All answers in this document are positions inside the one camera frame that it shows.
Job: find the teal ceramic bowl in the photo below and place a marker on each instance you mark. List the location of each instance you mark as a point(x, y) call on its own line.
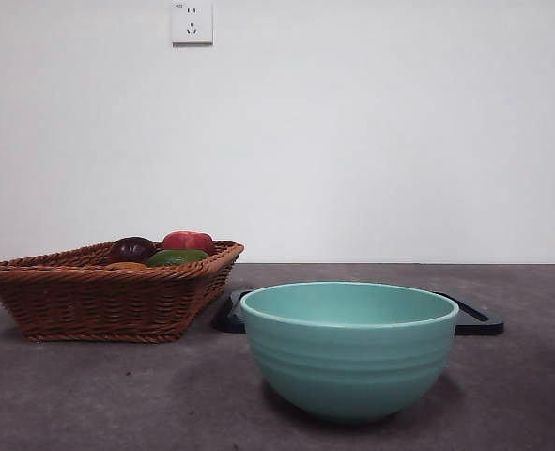
point(352, 366)

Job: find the red apple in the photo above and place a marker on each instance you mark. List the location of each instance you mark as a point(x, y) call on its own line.
point(188, 242)

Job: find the green avocado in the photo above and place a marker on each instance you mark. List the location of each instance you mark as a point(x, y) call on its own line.
point(176, 257)

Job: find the dark purple fruit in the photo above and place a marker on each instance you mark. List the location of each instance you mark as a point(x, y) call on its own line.
point(131, 249)

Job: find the brown wicker basket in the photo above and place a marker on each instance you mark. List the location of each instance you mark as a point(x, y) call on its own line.
point(94, 300)

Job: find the dark rectangular tray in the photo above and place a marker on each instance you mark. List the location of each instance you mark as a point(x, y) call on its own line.
point(481, 324)

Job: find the white wall socket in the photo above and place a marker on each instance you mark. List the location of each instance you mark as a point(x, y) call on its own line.
point(192, 23)

